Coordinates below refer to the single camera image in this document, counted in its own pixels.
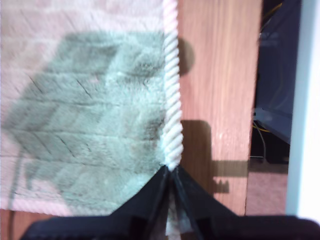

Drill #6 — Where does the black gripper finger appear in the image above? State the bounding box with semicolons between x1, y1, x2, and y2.
109;166;170;218
174;166;238;226

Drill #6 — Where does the white fluffy tea towel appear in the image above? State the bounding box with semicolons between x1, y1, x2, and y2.
0;0;193;240

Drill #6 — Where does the thin yellow cable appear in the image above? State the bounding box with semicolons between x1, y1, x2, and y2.
252;121;266;158

